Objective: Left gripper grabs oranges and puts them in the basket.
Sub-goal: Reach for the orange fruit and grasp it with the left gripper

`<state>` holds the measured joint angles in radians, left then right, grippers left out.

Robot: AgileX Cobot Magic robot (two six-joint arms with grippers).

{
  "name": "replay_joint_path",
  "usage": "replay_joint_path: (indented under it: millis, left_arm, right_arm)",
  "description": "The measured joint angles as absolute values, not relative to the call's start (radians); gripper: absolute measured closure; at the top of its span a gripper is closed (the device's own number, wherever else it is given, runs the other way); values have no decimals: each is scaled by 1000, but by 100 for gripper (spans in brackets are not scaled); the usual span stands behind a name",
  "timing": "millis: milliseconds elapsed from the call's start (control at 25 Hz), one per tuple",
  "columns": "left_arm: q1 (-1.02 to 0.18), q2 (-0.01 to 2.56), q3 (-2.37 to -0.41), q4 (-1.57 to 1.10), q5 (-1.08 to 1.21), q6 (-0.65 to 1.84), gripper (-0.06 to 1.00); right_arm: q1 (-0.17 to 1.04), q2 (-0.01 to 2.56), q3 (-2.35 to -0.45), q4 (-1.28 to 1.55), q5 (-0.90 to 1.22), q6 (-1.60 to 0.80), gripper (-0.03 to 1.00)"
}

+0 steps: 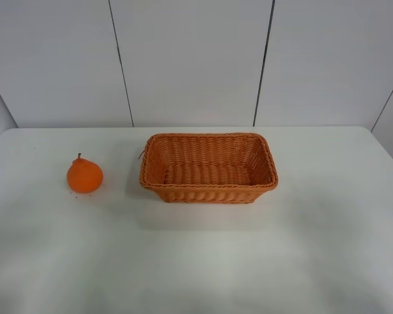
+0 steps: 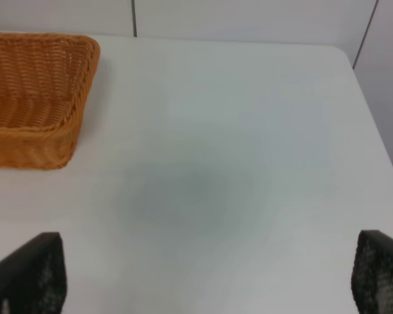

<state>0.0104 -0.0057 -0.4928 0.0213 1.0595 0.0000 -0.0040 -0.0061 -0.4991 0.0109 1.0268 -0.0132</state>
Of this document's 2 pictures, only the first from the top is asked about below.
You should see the orange fruit with stem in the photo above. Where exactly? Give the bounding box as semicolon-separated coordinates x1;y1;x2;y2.
66;153;103;194

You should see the orange wicker basket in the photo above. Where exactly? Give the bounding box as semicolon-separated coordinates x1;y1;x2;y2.
140;133;278;204

